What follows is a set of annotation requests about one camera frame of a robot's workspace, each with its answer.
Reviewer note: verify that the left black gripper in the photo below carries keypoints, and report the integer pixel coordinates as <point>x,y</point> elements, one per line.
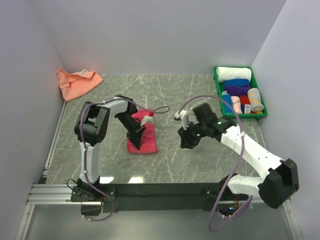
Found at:
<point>135,136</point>

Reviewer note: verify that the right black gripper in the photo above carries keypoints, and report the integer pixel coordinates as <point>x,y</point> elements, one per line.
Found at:
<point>187,141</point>

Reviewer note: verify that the yellow grey patterned towel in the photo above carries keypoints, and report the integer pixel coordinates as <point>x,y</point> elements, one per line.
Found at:
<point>255,100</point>

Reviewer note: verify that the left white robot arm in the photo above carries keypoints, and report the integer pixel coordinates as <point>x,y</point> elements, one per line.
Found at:
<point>91,128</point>

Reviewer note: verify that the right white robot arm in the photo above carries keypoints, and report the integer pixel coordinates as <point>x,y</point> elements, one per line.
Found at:
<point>277,179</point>

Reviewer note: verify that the light blue rolled towel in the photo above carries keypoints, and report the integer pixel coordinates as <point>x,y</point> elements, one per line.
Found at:
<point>228,105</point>

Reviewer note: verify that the pink white rolled towel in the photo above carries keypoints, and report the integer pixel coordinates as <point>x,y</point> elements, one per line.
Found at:
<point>236,103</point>

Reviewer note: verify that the purple rolled towel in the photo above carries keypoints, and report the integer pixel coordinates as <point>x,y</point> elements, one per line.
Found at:
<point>237,90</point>

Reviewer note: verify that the green plastic bin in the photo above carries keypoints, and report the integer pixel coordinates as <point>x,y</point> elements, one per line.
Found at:
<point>253,84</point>

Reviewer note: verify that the red rolled towel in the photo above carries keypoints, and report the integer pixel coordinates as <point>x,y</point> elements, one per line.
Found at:
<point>245,104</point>

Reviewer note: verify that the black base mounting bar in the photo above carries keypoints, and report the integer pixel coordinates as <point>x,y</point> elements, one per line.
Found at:
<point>145,197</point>

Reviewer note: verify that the salmon orange towel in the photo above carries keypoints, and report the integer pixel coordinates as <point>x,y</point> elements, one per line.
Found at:
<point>74,85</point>

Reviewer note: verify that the white label on salmon towel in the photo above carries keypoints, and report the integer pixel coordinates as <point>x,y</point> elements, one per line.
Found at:
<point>84,72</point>

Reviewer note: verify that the aluminium rail frame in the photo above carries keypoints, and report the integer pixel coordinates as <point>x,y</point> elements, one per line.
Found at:
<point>50,215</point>

